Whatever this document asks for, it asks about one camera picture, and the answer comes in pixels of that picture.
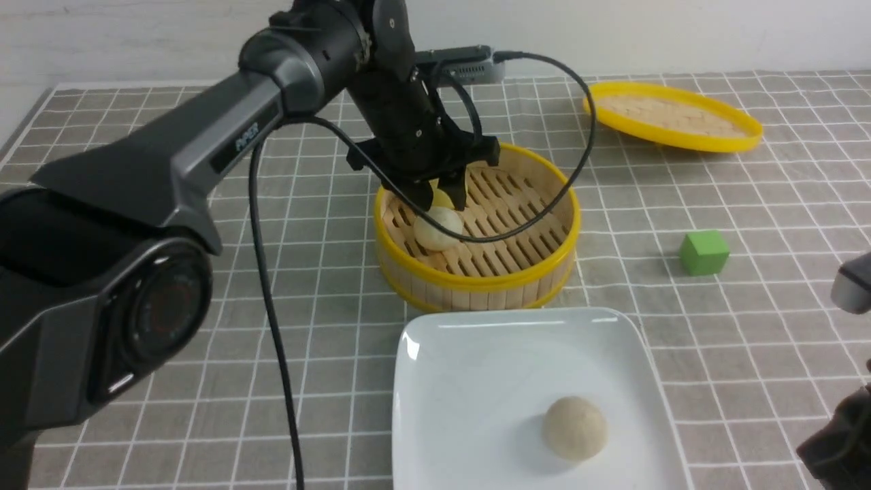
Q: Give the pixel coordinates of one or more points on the bamboo steamer basket yellow rim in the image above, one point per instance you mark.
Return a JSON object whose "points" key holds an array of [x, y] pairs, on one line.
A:
{"points": [[523, 272]]}

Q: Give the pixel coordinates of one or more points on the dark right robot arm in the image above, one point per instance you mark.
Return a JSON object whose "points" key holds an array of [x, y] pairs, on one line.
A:
{"points": [[725, 270]]}

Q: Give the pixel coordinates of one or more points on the yellow steamed bun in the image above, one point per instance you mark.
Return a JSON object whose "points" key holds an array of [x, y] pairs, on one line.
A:
{"points": [[441, 199]]}

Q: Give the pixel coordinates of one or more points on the white square plate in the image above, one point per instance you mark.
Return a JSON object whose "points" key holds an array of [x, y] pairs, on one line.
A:
{"points": [[471, 390]]}

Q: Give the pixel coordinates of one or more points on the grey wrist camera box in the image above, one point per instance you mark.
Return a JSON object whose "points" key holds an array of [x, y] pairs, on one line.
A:
{"points": [[470, 65]]}

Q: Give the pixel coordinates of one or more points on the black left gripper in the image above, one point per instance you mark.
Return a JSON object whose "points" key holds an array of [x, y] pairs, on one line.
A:
{"points": [[414, 141]]}

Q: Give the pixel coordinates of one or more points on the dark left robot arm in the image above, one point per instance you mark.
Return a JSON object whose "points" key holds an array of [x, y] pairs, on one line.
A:
{"points": [[106, 255]]}

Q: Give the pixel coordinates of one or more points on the white steamed bun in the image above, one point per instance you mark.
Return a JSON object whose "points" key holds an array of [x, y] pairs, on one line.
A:
{"points": [[433, 239], [574, 429]]}

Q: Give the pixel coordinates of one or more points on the grey checked tablecloth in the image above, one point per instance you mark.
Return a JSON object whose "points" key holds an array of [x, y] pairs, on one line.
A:
{"points": [[214, 417]]}

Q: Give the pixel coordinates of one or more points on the green cube block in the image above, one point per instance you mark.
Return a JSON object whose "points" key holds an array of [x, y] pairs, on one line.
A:
{"points": [[703, 252]]}

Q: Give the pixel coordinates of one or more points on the yellow rimmed steamer lid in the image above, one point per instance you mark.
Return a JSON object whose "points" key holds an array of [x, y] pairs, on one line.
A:
{"points": [[674, 117]]}

